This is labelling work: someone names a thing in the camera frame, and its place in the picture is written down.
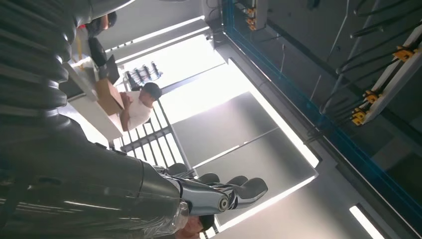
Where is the rack of black cylinders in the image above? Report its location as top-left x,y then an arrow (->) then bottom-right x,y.
126,61 -> 163,90

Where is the blue overhead gantry beam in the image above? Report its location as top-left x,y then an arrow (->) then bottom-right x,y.
221,0 -> 422,229

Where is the person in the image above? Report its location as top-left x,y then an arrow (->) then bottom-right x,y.
175,214 -> 215,239
119,82 -> 163,132
76,10 -> 118,80

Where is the white side table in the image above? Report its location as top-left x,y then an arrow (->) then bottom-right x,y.
59,61 -> 124,143

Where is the ceiling light strip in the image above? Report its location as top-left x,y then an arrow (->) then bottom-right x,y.
348,205 -> 386,239

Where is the white rail with yellow clamps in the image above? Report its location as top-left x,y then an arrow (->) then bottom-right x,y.
350,23 -> 422,126

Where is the dark window railing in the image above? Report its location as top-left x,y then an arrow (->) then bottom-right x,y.
112,99 -> 199,179

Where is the brown cardboard box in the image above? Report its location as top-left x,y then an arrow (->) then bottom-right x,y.
95,78 -> 126,116

